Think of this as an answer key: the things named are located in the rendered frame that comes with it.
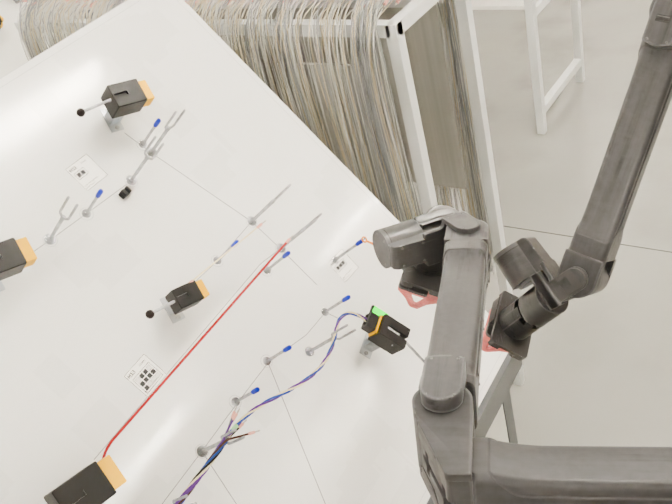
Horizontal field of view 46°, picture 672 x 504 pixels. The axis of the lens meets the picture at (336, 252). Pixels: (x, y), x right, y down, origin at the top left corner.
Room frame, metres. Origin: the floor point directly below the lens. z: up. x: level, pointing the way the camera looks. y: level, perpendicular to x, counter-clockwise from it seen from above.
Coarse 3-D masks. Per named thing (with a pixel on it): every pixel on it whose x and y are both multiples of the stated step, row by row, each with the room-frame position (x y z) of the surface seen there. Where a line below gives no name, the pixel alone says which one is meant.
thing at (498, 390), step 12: (504, 360) 1.17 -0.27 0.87; (516, 360) 1.18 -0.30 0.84; (504, 372) 1.14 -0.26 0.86; (516, 372) 1.18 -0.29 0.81; (492, 384) 1.12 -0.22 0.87; (504, 384) 1.13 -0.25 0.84; (492, 396) 1.09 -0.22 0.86; (504, 396) 1.13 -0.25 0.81; (480, 408) 1.06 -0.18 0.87; (492, 408) 1.08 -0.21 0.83; (480, 420) 1.04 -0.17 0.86; (492, 420) 1.08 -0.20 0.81; (480, 432) 1.04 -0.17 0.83
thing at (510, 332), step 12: (504, 300) 0.97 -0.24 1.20; (516, 300) 0.93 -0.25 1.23; (504, 312) 0.94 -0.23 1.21; (516, 312) 0.91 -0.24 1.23; (504, 324) 0.92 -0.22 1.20; (516, 324) 0.90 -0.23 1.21; (528, 324) 0.89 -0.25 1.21; (492, 336) 0.91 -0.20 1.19; (504, 336) 0.91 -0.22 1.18; (516, 336) 0.91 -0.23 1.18; (528, 336) 0.91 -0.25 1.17; (504, 348) 0.90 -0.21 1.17; (516, 348) 0.90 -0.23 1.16; (528, 348) 0.90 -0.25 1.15
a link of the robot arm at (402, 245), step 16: (400, 224) 0.93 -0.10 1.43; (416, 224) 0.93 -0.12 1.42; (448, 224) 0.89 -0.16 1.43; (464, 224) 0.88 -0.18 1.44; (384, 240) 0.91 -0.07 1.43; (400, 240) 0.90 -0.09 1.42; (416, 240) 0.89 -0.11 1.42; (432, 240) 0.89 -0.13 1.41; (384, 256) 0.91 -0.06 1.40; (400, 256) 0.88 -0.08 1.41; (416, 256) 0.89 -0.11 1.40; (432, 256) 0.89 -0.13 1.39
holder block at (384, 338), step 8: (384, 320) 1.07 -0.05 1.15; (392, 320) 1.07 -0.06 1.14; (384, 328) 1.06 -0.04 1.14; (392, 328) 1.07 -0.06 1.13; (400, 328) 1.07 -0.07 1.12; (408, 328) 1.07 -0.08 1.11; (376, 336) 1.05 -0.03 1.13; (384, 336) 1.05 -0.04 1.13; (392, 336) 1.05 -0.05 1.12; (400, 336) 1.06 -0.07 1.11; (376, 344) 1.06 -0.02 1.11; (384, 344) 1.05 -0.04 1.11; (392, 344) 1.04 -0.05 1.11; (400, 344) 1.04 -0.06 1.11; (392, 352) 1.05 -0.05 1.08
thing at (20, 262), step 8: (8, 240) 1.00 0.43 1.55; (0, 248) 0.98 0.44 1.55; (8, 248) 0.99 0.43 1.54; (16, 248) 0.99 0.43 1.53; (0, 256) 0.98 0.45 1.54; (8, 256) 0.98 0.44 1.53; (16, 256) 0.98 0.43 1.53; (0, 264) 0.96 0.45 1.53; (8, 264) 0.97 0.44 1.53; (16, 264) 0.97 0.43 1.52; (24, 264) 0.98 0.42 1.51; (0, 272) 0.95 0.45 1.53; (8, 272) 0.97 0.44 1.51; (16, 272) 0.98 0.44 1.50; (0, 280) 1.01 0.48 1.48; (0, 288) 1.01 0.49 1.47
